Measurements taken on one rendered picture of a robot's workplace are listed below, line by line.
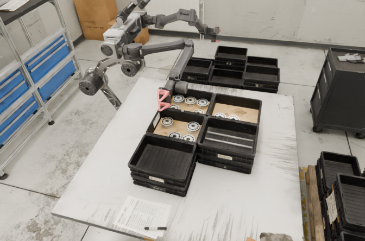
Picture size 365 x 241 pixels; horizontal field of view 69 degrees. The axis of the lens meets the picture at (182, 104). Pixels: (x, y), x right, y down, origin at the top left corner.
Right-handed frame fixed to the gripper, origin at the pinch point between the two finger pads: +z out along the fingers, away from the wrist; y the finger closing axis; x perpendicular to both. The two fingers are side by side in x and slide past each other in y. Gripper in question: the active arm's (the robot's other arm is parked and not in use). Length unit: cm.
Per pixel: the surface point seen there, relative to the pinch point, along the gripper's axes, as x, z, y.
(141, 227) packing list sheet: 7, 32, 76
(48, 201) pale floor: 127, 5, 147
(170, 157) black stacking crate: 3, -15, 63
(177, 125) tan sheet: 7, -47, 62
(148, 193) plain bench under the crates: 12, 9, 76
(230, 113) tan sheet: -32, -71, 62
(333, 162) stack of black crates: -130, -89, 116
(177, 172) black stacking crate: -6, -4, 63
